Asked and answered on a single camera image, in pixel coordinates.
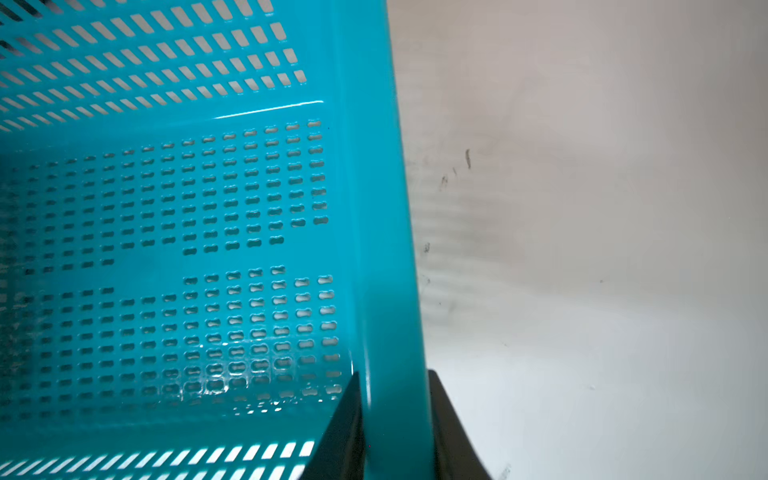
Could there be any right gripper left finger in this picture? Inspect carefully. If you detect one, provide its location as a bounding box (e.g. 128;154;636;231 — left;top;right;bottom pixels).
300;372;366;480

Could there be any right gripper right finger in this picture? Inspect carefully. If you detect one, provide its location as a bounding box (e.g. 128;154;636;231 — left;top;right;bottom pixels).
428;370;491;480

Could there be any teal plastic basket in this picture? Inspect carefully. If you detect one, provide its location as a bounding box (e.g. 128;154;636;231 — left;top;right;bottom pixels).
1;1;436;479

